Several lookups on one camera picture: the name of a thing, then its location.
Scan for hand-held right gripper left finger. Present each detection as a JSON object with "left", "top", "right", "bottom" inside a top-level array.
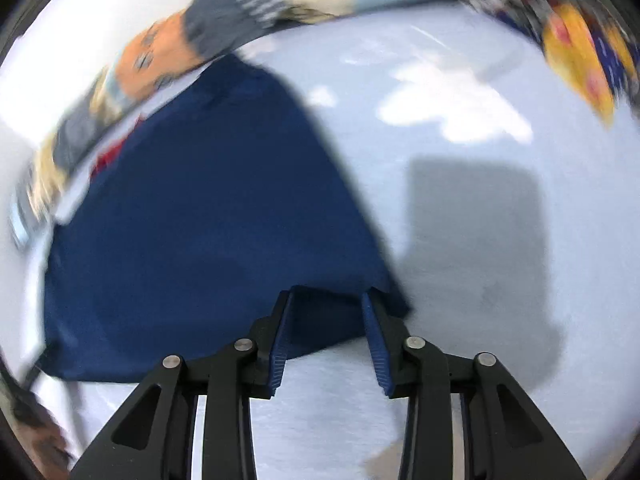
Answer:
[{"left": 70, "top": 290, "right": 295, "bottom": 480}]

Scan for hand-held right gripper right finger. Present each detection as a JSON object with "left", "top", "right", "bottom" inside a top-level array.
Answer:
[{"left": 361, "top": 287, "right": 586, "bottom": 480}]

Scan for navy blue work jacket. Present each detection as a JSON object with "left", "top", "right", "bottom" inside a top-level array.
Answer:
[{"left": 37, "top": 52, "right": 413, "bottom": 385}]

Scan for light blue cloud bed sheet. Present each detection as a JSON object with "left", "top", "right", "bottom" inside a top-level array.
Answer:
[{"left": 0, "top": 7, "right": 640, "bottom": 480}]

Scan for rolled patchwork quilt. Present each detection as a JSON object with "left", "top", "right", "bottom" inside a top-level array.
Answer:
[{"left": 10, "top": 0, "right": 481, "bottom": 251}]

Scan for dark patterned cloth with yellow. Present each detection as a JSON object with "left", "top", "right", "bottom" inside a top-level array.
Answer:
[{"left": 460, "top": 0, "right": 640, "bottom": 128}]

